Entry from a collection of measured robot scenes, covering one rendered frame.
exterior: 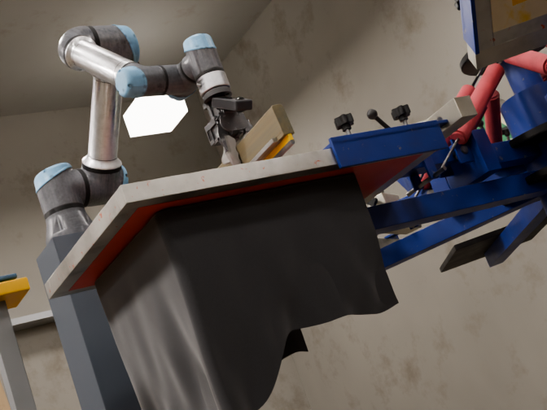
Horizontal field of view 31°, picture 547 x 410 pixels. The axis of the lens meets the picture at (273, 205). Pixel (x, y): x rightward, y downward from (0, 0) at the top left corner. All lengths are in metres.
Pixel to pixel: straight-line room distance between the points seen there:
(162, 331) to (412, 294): 6.69
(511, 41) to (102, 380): 1.34
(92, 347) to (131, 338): 0.52
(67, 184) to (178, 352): 1.00
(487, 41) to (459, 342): 6.20
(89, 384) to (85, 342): 0.12
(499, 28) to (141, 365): 1.08
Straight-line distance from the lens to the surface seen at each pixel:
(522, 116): 2.88
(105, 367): 2.70
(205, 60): 2.41
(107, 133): 2.89
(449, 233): 2.99
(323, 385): 10.09
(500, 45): 2.36
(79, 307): 2.72
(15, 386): 2.10
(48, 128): 10.36
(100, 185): 2.93
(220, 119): 2.35
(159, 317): 2.03
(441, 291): 8.35
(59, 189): 2.87
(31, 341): 9.49
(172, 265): 1.93
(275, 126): 2.18
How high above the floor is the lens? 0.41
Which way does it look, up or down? 14 degrees up
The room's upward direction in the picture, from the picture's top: 20 degrees counter-clockwise
